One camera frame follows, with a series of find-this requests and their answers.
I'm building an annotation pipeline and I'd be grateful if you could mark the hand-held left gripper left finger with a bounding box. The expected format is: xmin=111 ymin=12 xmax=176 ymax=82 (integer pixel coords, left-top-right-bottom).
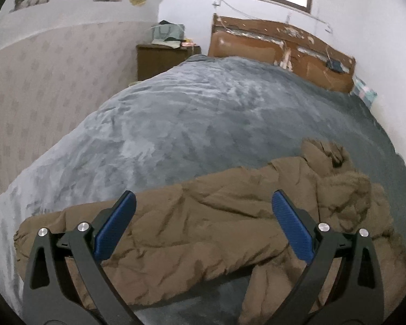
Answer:
xmin=22 ymin=190 xmax=143 ymax=325

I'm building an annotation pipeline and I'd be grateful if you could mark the pale green bag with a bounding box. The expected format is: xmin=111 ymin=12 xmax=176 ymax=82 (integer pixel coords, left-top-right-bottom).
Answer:
xmin=151 ymin=20 xmax=185 ymax=44

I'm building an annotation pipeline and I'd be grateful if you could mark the plaid pillow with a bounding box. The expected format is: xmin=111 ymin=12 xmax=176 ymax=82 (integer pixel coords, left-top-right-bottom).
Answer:
xmin=352 ymin=76 xmax=378 ymax=109

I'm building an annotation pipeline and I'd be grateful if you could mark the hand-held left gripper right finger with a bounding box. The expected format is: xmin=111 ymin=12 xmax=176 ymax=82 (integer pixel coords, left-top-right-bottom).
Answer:
xmin=254 ymin=190 xmax=385 ymax=325

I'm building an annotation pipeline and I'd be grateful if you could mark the wooden bed headboard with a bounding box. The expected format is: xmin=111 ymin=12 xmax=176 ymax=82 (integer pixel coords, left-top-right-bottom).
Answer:
xmin=208 ymin=13 xmax=356 ymax=95

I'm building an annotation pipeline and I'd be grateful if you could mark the black device on headboard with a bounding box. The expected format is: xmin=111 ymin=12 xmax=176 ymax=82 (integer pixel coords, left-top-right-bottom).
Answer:
xmin=326 ymin=59 xmax=346 ymax=74

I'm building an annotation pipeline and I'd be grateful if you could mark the brown padded coat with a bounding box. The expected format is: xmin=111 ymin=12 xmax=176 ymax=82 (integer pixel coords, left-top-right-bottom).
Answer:
xmin=14 ymin=138 xmax=406 ymax=325

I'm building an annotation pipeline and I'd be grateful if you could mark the grey fleece blanket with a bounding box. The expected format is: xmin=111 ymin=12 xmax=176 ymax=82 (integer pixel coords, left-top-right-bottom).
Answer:
xmin=0 ymin=55 xmax=406 ymax=325

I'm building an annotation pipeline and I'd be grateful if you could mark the wooden nightstand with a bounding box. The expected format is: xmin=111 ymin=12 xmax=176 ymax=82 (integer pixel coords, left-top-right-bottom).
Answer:
xmin=136 ymin=43 xmax=202 ymax=82

